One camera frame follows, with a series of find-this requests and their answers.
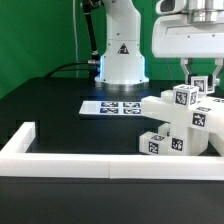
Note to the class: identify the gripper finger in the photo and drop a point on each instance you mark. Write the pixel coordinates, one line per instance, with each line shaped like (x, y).
(186, 65)
(214, 78)

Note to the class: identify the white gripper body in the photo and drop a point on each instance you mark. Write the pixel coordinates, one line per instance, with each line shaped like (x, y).
(174, 37)

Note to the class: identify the white tagged cube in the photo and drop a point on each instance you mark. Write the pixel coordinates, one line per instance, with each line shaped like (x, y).
(185, 95)
(205, 84)

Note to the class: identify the white chair back frame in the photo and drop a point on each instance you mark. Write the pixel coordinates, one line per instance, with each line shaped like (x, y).
(207, 114)

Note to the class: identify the white chair seat part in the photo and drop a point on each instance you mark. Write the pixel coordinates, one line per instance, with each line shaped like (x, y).
(186, 141)

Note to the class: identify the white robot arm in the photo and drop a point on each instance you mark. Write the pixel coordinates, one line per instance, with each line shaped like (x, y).
(122, 64)

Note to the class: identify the white marker sheet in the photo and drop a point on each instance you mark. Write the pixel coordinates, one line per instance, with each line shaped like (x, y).
(114, 108)

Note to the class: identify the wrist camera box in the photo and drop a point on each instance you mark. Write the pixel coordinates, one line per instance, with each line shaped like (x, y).
(166, 7)

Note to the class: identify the white U-shaped fence frame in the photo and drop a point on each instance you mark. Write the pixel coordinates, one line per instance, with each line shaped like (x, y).
(16, 161)

